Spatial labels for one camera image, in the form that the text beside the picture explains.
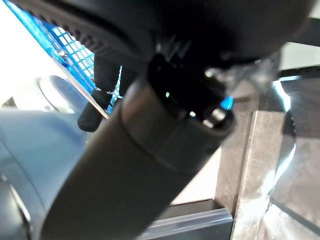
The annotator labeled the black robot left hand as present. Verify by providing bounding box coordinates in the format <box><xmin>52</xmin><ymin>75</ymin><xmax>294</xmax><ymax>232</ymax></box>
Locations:
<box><xmin>9</xmin><ymin>0</ymin><xmax>316</xmax><ymax>240</ymax></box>

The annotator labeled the blue plastic shopping basket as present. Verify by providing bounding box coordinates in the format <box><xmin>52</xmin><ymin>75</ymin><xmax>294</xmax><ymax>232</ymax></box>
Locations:
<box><xmin>3</xmin><ymin>0</ymin><xmax>123</xmax><ymax>120</ymax></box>

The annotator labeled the dark floor plinth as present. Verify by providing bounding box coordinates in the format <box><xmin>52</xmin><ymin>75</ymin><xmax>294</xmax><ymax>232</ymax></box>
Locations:
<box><xmin>214</xmin><ymin>109</ymin><xmax>287</xmax><ymax>240</ymax></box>

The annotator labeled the black store shelf board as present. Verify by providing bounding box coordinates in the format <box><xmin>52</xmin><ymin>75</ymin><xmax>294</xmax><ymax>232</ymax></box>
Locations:
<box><xmin>139</xmin><ymin>207</ymin><xmax>235</xmax><ymax>240</ymax></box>

